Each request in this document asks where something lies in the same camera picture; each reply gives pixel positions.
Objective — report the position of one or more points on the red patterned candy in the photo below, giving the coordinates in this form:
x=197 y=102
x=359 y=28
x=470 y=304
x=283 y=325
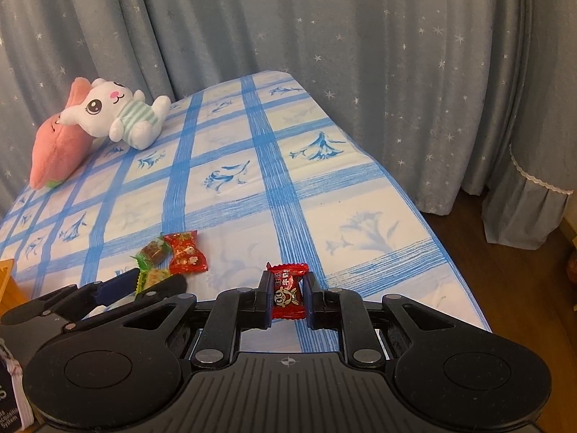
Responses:
x=186 y=256

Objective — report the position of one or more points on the green white snack packet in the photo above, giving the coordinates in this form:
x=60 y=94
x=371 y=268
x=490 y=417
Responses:
x=151 y=277

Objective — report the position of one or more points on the white bunny plush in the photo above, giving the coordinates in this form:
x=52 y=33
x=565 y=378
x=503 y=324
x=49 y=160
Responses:
x=114 y=111

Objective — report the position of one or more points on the blue checked tablecloth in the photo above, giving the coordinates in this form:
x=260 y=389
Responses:
x=262 y=174

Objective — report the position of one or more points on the pink strawberry plush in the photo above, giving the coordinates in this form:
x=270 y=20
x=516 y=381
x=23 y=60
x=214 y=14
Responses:
x=57 y=152

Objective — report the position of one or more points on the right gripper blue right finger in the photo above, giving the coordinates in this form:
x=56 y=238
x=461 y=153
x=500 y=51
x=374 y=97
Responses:
x=312 y=300

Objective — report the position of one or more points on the grey lace trimmed cover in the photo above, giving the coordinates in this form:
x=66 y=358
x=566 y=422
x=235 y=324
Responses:
x=535 y=176

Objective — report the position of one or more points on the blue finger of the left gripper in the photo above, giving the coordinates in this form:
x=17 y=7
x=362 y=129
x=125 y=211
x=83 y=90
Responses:
x=171 y=286
x=113 y=290

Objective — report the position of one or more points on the orange plastic tray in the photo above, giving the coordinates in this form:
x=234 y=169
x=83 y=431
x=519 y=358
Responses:
x=11 y=295

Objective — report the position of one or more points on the green candy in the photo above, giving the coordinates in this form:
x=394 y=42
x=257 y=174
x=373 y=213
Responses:
x=152 y=254

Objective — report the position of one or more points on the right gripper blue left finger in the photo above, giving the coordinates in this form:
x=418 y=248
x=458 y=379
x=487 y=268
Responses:
x=264 y=301

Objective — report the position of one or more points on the small red foil candy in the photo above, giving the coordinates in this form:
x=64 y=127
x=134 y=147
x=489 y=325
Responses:
x=287 y=297

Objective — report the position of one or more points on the grey star curtain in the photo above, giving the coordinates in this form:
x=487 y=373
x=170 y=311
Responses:
x=423 y=86

